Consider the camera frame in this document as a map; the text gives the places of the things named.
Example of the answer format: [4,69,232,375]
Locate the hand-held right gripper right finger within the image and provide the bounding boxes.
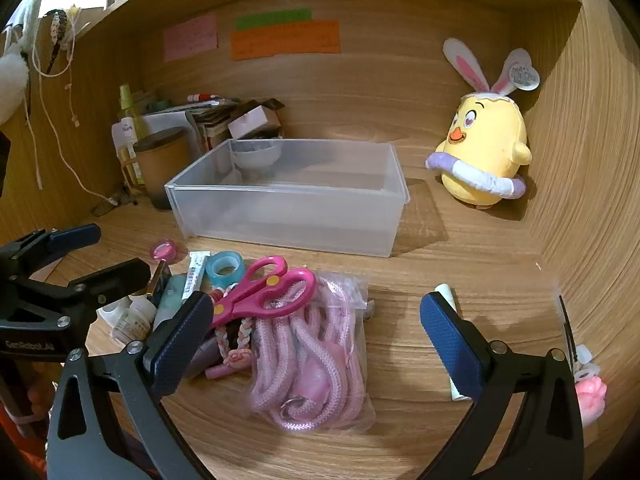
[419,290,586,480]

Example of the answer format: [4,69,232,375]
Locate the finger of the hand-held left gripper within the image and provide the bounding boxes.
[60,258,152,318]
[0,224,102,281]

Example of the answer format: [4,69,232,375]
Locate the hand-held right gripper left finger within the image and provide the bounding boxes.
[46,291,216,480]

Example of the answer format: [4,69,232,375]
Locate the small white bottle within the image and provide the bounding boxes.
[111,305,153,343]

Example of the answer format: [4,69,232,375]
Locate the white cream tube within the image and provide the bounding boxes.
[181,251,211,303]

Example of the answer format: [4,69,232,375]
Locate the pink scissors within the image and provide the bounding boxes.
[210,256,316,331]

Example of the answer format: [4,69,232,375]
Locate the teal tape roll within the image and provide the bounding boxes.
[206,250,244,286]

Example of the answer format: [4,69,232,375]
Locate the bagged pink rope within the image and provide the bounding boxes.
[248,270,376,433]

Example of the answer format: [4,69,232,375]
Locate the clear plastic storage box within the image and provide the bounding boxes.
[165,138,412,258]

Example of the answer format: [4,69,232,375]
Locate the dark pink cosmetic tube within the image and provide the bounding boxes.
[186,336,221,378]

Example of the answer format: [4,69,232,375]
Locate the teal flat bottle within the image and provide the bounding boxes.
[152,275,188,331]

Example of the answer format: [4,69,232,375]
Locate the white stick tube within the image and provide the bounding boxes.
[434,283,473,402]

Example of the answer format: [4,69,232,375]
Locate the white lotion bottle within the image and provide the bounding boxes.
[111,117,138,191]

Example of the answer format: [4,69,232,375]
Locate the brown cup with dark lid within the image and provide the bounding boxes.
[132,127,193,211]

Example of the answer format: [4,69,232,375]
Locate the yellow green spray bottle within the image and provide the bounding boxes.
[117,85,146,141]

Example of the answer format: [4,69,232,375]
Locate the white plastic clip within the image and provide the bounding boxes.
[572,345,601,381]

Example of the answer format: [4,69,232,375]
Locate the white flat box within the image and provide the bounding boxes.
[142,110,201,161]

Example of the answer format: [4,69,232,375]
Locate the pink paw toy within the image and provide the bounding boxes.
[572,377,608,428]

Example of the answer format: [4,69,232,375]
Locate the white fluffy plush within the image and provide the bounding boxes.
[0,0,43,123]

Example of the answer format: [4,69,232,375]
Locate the stack of books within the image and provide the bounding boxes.
[192,97,241,153]

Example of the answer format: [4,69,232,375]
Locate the white bowl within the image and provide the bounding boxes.
[232,140,281,171]

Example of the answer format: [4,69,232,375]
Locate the beaded hair clip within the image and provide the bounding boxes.
[47,9,68,73]

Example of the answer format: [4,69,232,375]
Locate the small pink white box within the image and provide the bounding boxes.
[227,105,283,140]

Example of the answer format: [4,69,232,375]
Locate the yellow chick plush toy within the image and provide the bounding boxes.
[425,37,543,209]

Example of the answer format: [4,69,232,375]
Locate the pink paper note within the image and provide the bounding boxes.
[162,12,220,62]

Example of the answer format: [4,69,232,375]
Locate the orange paper note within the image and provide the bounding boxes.
[230,20,342,62]

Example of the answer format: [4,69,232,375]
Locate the green paper note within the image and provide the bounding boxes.
[235,7,313,31]

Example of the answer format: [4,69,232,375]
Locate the pink white braided cord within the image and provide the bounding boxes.
[215,317,256,367]

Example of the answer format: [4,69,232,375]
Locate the white string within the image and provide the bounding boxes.
[30,10,118,211]

